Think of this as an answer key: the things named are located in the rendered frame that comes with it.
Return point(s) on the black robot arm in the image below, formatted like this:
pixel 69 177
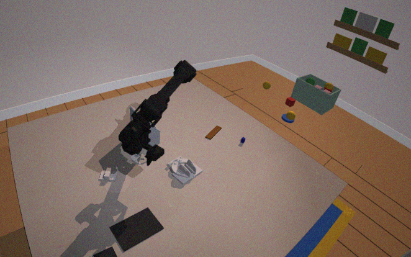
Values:
pixel 153 108

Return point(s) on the brown flat rectangular plate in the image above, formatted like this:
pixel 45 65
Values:
pixel 211 134

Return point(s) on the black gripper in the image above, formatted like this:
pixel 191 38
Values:
pixel 154 152

